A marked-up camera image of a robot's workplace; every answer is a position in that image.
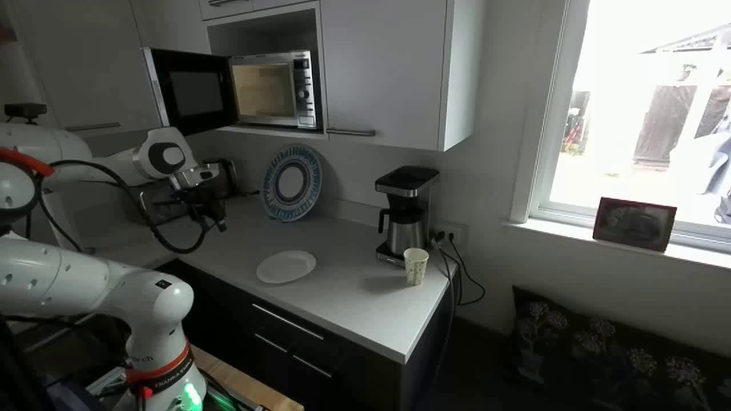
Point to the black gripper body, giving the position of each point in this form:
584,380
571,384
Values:
193,187

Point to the white plate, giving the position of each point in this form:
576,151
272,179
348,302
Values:
287,268

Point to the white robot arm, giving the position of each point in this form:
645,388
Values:
43,279

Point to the blue patterned decorative plate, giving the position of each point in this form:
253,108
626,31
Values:
293,183

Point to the silver toaster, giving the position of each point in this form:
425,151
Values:
163,201

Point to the black steel coffee maker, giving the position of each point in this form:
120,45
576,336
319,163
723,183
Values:
403,221

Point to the black base cabinet drawers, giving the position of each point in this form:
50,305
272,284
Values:
300,359

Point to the white paper cup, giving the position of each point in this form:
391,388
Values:
416,263

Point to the white upper cabinet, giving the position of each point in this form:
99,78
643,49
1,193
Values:
391,71

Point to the dark floral cushion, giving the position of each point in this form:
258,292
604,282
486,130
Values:
598,363

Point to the white wall outlet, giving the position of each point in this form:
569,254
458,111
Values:
458,233

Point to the dark picture frame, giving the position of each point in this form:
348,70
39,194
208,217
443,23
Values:
634,222

